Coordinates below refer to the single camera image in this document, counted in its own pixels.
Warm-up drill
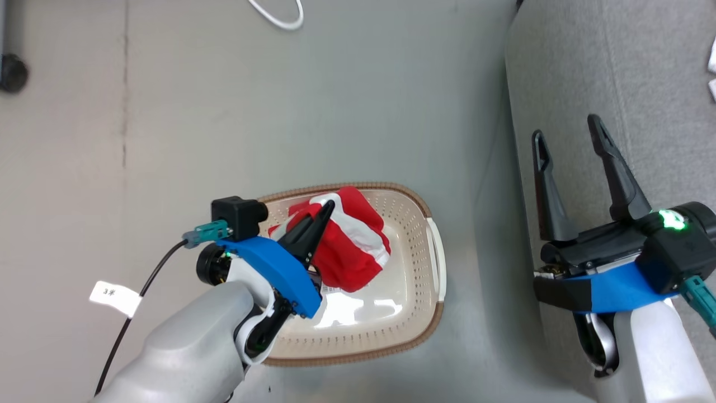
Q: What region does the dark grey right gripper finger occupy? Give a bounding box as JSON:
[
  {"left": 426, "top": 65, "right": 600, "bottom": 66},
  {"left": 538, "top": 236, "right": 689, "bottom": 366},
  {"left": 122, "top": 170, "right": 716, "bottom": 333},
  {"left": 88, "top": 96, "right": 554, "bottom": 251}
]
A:
[
  {"left": 531, "top": 130, "right": 580, "bottom": 242},
  {"left": 587, "top": 114, "right": 653, "bottom": 222}
]

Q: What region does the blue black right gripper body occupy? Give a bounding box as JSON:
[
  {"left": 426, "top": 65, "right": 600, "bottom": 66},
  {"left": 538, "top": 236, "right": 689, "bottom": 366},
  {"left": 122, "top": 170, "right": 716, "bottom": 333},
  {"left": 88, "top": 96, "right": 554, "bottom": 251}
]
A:
[{"left": 533, "top": 215, "right": 680, "bottom": 314}]

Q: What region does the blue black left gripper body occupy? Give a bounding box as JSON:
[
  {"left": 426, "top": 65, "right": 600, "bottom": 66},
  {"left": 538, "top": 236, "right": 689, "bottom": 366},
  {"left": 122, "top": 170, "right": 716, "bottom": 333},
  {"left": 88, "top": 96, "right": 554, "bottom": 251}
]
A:
[{"left": 217, "top": 236, "right": 323, "bottom": 320}]

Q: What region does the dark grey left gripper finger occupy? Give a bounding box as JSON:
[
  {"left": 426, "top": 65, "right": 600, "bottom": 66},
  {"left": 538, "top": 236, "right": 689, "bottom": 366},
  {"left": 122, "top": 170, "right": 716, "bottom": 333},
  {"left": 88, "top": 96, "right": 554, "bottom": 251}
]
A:
[
  {"left": 296, "top": 213, "right": 335, "bottom": 264},
  {"left": 278, "top": 200, "right": 336, "bottom": 250}
]

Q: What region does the red and white cloth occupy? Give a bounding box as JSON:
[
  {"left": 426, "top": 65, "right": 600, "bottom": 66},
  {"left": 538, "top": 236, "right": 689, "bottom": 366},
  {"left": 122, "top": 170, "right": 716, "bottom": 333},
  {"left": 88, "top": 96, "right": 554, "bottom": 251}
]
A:
[{"left": 268, "top": 186, "right": 391, "bottom": 293}]

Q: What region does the grey fabric sofa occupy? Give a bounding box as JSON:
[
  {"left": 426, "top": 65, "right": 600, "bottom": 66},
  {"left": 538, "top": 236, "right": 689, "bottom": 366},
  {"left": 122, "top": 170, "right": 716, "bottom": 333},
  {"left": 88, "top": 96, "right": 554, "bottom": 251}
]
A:
[{"left": 503, "top": 0, "right": 716, "bottom": 403}]

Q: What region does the beige perforated laundry basket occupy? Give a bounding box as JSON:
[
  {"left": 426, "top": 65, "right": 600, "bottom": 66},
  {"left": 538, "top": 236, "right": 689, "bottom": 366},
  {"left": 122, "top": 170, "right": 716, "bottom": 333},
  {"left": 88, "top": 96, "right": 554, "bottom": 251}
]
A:
[{"left": 255, "top": 182, "right": 447, "bottom": 367}]

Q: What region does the black caster wheel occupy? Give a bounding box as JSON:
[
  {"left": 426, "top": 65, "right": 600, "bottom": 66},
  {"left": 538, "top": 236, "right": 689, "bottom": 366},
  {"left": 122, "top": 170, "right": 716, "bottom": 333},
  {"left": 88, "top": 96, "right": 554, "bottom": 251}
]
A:
[{"left": 0, "top": 53, "right": 29, "bottom": 93}]

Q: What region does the teal left camera connector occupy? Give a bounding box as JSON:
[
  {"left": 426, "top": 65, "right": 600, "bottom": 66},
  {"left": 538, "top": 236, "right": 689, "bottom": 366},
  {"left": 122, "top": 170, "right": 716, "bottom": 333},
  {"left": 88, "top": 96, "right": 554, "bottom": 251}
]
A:
[{"left": 182, "top": 220, "right": 233, "bottom": 249}]

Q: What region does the teal camera connector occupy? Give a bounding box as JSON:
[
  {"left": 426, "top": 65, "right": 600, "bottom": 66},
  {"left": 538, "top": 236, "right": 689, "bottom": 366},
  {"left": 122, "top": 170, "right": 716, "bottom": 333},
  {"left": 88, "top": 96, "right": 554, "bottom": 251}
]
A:
[
  {"left": 681, "top": 276, "right": 716, "bottom": 338},
  {"left": 182, "top": 220, "right": 233, "bottom": 249}
]

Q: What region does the teal right camera connector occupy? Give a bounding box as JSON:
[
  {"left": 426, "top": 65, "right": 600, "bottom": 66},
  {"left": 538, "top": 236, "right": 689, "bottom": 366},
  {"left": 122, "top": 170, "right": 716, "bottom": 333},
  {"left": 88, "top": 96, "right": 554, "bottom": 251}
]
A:
[{"left": 681, "top": 276, "right": 716, "bottom": 338}]

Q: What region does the black left camera cable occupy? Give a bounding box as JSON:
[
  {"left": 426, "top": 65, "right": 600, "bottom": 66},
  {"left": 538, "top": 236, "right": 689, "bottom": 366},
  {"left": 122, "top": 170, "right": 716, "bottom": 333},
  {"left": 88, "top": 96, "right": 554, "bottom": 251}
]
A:
[{"left": 94, "top": 238, "right": 191, "bottom": 395}]

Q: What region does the white cable label tag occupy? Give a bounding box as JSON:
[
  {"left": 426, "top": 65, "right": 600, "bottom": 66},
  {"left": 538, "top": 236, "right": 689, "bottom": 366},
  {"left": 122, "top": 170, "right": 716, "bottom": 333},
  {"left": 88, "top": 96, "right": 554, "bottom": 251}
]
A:
[{"left": 89, "top": 281, "right": 142, "bottom": 318}]

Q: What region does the white coiled cable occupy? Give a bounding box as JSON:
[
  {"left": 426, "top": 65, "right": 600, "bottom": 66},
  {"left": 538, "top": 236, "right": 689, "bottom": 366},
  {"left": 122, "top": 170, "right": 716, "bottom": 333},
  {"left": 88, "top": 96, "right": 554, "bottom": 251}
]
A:
[{"left": 248, "top": 0, "right": 304, "bottom": 30}]

